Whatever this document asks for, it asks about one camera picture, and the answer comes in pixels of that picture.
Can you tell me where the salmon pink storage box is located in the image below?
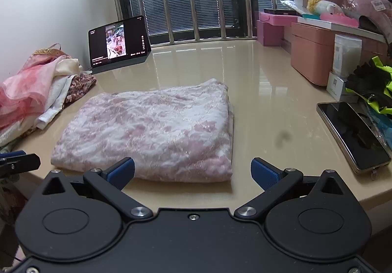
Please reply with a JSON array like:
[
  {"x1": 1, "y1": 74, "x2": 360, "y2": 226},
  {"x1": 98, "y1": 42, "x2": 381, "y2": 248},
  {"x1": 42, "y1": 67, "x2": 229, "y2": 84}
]
[{"x1": 291, "y1": 17, "x2": 391, "y2": 87}]

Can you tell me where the plush duck toy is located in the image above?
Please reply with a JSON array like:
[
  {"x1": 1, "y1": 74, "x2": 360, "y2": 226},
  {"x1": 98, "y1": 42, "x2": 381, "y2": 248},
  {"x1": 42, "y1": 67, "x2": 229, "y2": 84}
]
[{"x1": 306, "y1": 0, "x2": 343, "y2": 15}]

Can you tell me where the magenta pink box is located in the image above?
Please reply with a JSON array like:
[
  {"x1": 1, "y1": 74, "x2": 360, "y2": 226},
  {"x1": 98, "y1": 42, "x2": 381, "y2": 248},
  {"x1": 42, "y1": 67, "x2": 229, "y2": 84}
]
[{"x1": 257, "y1": 12, "x2": 298, "y2": 47}]

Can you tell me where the neon green black garment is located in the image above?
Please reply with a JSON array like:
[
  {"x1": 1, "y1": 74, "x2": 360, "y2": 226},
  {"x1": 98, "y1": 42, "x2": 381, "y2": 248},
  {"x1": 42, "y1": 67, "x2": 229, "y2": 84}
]
[{"x1": 345, "y1": 56, "x2": 391, "y2": 119}]

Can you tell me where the pink bagged garment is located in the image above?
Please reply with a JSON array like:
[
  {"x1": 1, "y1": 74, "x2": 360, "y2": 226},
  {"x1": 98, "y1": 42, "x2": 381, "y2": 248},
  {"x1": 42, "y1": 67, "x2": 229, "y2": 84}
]
[{"x1": 343, "y1": 0, "x2": 391, "y2": 27}]

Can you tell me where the pile of pink clothes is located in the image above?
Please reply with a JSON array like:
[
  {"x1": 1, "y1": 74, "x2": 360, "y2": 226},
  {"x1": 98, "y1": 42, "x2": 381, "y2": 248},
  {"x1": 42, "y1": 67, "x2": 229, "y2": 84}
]
[{"x1": 1, "y1": 43, "x2": 96, "y2": 152}]

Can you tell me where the pink white floral garment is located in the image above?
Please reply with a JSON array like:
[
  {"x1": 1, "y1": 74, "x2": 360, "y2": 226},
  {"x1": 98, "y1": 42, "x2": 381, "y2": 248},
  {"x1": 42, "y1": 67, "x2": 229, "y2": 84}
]
[{"x1": 50, "y1": 79, "x2": 234, "y2": 183}]

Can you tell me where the black smartphone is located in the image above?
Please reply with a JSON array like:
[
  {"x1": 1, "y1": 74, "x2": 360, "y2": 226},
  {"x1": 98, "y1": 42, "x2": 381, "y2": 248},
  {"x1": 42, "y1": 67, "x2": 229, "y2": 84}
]
[{"x1": 316, "y1": 102, "x2": 391, "y2": 175}]

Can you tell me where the white product box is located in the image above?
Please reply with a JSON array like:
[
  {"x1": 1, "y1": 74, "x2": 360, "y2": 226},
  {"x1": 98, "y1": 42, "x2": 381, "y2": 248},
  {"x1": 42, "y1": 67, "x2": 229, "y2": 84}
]
[{"x1": 332, "y1": 34, "x2": 362, "y2": 78}]

